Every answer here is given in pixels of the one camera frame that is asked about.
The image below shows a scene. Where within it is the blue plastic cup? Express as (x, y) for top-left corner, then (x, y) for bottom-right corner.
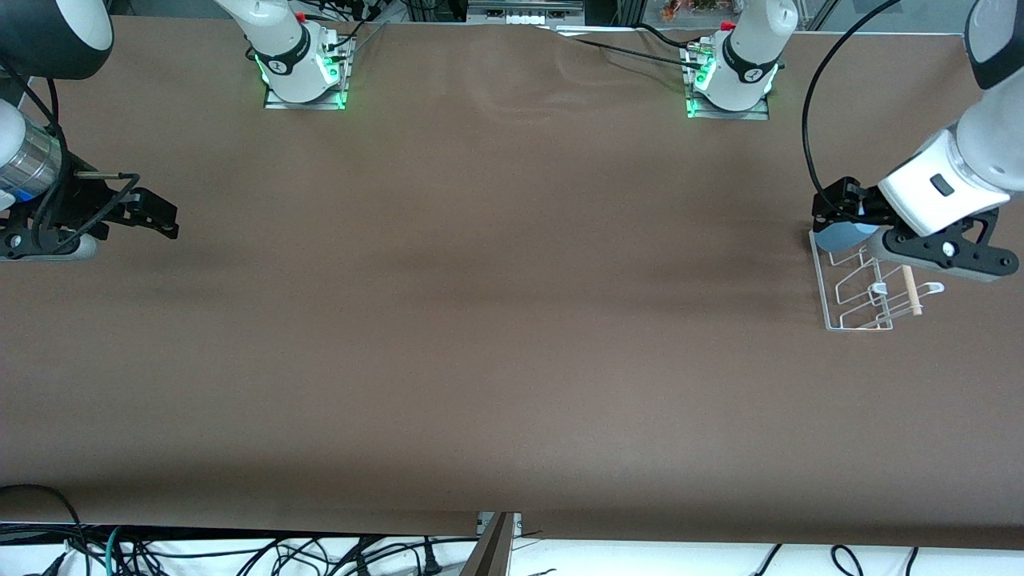
(814, 221), (881, 254)

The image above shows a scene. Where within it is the orange background clutter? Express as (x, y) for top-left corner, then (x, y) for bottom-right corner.
(662, 0), (722, 20)

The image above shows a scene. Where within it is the brown paper table cover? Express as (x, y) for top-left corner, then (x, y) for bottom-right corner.
(0, 14), (1024, 553)

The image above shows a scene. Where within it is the white power strip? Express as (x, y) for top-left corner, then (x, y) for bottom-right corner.
(467, 0), (586, 26)

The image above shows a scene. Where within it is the brown wooden table leg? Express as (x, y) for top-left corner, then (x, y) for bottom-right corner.
(459, 512), (515, 576)

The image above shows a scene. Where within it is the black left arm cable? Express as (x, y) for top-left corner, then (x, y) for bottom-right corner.
(802, 0), (906, 214)

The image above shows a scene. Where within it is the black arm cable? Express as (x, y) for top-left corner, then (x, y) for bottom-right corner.
(802, 0), (906, 214)
(0, 74), (142, 257)

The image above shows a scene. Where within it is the white wire cup rack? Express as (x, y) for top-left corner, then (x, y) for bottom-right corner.
(809, 228), (946, 332)

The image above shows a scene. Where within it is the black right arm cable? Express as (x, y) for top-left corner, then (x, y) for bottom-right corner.
(0, 74), (142, 257)

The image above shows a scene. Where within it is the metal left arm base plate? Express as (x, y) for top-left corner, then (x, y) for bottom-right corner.
(685, 42), (771, 122)

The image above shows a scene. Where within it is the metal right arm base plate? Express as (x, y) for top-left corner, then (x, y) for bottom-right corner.
(263, 34), (353, 111)

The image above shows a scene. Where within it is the short black base cable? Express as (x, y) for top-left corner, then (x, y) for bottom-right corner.
(636, 22), (698, 49)

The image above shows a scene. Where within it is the long black base cable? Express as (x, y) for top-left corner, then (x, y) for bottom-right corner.
(550, 26), (706, 71)

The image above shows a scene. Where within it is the thick black floor cable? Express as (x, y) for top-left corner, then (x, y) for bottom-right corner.
(0, 483), (86, 576)

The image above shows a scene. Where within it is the metal table edge bracket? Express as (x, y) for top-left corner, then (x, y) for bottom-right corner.
(477, 511), (523, 539)

